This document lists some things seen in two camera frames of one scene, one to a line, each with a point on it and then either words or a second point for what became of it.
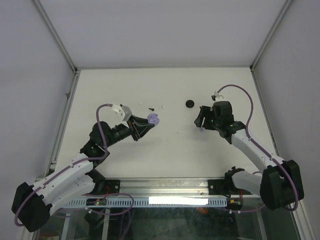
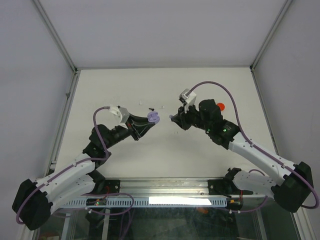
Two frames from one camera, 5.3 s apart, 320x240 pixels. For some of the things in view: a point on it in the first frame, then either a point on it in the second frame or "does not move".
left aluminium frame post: x=73 y=68 does not move
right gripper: x=204 y=111 to x=181 y=118
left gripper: x=139 y=126 does not move
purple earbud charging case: x=153 y=118 does not move
